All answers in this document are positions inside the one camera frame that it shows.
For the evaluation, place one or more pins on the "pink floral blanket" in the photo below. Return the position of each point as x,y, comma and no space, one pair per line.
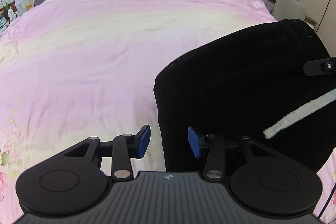
92,56

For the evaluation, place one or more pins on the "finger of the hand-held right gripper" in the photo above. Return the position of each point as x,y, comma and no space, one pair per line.
319,66

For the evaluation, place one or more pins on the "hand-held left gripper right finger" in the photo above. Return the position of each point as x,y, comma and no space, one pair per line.
193,142

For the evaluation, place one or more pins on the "white nightstand with wooden top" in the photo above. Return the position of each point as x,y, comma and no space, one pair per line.
271,3

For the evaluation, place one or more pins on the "small white table lamp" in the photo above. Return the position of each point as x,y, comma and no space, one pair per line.
19,5

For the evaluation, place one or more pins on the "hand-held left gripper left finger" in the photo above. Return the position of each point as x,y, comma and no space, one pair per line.
143,142

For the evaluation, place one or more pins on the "black pants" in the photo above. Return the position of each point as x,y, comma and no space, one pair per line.
236,82

